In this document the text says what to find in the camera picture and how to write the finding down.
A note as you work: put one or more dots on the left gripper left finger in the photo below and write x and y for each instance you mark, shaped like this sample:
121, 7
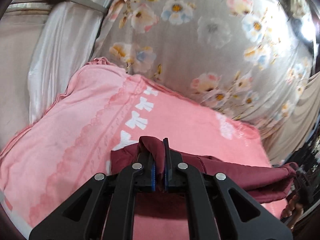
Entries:
103, 208

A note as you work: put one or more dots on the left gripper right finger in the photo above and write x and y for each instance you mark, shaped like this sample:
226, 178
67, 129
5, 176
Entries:
217, 208

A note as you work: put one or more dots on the maroon quilted down jacket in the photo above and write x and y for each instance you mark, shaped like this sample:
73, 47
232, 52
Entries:
264, 184

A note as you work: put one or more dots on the person's right hand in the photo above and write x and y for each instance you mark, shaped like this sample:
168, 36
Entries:
293, 210

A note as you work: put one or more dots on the beige bed sheet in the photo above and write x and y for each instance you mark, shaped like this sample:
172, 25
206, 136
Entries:
292, 135

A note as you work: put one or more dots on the pink towel blanket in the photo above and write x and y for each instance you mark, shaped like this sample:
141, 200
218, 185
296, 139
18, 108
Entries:
105, 109

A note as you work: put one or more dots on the grey floral duvet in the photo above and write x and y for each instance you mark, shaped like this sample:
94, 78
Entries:
247, 59

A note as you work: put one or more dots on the silver satin curtain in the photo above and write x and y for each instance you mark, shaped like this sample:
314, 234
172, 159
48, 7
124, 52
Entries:
43, 43

